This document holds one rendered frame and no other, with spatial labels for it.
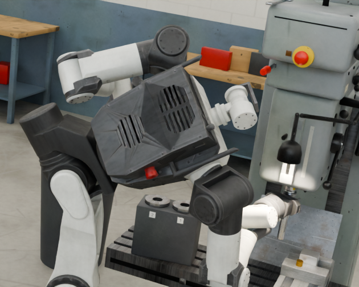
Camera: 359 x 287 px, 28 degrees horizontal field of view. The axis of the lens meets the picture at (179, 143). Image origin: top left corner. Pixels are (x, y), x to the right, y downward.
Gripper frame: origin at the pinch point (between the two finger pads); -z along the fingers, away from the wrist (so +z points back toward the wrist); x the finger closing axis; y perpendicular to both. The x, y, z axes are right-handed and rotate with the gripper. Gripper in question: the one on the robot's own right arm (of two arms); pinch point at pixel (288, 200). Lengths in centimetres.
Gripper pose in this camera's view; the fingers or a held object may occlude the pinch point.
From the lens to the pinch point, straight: 243.2
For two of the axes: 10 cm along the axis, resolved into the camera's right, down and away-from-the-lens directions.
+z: -5.7, 1.7, -8.1
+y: -1.4, 9.4, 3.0
